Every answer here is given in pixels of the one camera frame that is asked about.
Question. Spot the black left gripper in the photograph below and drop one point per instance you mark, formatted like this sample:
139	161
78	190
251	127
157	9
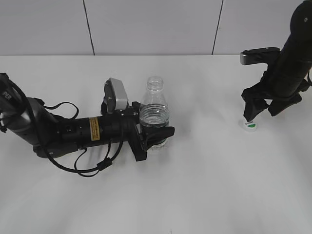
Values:
121	126

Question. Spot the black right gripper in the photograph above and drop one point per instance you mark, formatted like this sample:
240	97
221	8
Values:
281	82

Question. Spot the clear Cestbon water bottle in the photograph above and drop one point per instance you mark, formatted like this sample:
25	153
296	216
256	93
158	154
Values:
154	111

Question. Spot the white green bottle cap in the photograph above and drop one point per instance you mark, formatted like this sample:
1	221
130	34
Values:
248	126

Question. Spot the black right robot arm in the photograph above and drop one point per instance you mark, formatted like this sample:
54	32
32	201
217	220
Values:
300	38

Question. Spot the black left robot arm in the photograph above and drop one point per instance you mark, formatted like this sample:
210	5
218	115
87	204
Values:
32	121

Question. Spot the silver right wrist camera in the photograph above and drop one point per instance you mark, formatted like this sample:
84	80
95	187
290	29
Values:
265	55

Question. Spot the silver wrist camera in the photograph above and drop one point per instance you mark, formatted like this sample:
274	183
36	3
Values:
265	55
115	95

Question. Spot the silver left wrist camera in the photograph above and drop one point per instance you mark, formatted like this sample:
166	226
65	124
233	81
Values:
115	95

